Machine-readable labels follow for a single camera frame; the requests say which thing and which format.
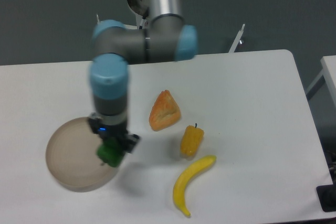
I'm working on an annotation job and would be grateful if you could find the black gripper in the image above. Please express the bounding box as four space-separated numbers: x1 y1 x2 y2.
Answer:
87 112 140 153

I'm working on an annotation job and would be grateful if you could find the green toy pepper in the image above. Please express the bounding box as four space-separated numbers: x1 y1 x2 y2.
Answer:
97 138 125 168

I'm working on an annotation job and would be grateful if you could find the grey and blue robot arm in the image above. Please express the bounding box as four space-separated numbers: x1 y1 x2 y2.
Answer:
89 0 197 154

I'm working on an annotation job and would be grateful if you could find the beige round plate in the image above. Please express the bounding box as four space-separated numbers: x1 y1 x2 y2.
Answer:
45 117 118 193

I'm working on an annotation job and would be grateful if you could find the orange toy pepper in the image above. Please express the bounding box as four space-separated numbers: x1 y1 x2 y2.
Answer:
180 123 204 157

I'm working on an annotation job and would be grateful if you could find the orange toy bread slice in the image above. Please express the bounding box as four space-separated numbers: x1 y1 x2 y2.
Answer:
149 90 181 131

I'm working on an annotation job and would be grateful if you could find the yellow toy banana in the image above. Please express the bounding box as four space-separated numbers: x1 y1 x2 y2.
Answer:
172 155 217 218

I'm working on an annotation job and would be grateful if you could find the black device at table edge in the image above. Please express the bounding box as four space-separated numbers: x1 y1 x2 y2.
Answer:
316 184 335 212

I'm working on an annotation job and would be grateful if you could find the white side table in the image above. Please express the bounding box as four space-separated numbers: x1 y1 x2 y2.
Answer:
305 55 336 104

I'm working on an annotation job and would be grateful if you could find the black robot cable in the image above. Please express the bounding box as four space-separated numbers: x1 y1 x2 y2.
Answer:
139 11 149 30

